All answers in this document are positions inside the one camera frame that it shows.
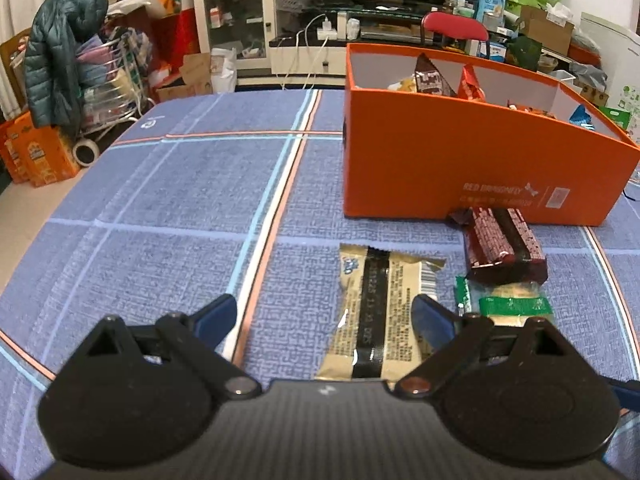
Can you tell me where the gold black snack bar packet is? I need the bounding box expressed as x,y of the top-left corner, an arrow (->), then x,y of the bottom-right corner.
317,244 -> 445,385

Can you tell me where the metal trolley cart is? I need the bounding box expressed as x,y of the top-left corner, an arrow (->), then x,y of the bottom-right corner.
73,27 -> 154,168

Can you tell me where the brown cardboard box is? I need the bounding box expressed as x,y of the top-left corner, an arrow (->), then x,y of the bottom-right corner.
518,6 -> 574,55

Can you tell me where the orange carton on floor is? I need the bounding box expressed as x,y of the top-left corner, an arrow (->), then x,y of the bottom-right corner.
1,112 -> 80,188

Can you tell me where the dark red snack packet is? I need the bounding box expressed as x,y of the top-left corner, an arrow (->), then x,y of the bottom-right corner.
446,207 -> 548,285

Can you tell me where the white tv stand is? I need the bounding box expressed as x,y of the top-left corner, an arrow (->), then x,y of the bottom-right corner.
234,4 -> 501,87

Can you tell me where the red folding chair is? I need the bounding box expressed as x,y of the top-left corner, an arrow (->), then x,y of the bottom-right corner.
420,11 -> 490,58

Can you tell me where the open brown floor box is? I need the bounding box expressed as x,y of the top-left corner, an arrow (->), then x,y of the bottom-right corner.
155,53 -> 214,102

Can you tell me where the green label cracker packet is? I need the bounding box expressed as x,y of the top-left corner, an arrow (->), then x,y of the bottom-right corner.
454,276 -> 555,327

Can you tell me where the white chest freezer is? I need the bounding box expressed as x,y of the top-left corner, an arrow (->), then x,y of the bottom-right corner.
580,13 -> 640,115

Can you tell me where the dark green down jacket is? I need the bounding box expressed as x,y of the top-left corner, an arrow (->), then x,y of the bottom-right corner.
24,0 -> 108,138

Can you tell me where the orange cardboard box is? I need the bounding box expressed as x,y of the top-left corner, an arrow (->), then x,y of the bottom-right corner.
343,44 -> 639,226

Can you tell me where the blue patterned tablecloth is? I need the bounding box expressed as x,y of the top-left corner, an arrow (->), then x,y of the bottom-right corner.
1,90 -> 639,479

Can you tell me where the white glass-door cabinet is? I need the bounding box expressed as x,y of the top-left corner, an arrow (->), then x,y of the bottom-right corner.
194,0 -> 278,72

